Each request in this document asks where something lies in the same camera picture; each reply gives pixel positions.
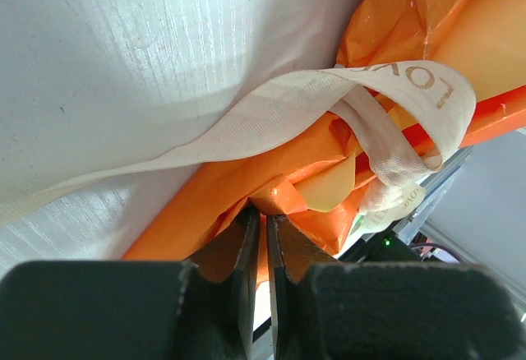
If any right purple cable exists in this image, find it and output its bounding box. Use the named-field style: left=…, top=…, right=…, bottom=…
left=410, top=242, right=465, bottom=262

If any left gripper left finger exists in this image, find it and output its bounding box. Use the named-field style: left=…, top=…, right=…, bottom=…
left=188, top=207, right=261, bottom=359

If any orange wrapping paper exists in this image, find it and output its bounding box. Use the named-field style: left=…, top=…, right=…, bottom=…
left=124, top=0, right=525, bottom=261

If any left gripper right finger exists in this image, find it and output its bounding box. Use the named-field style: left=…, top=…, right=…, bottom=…
left=266, top=215, right=338, bottom=359

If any cream ribbon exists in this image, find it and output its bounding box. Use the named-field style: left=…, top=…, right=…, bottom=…
left=0, top=59, right=478, bottom=229

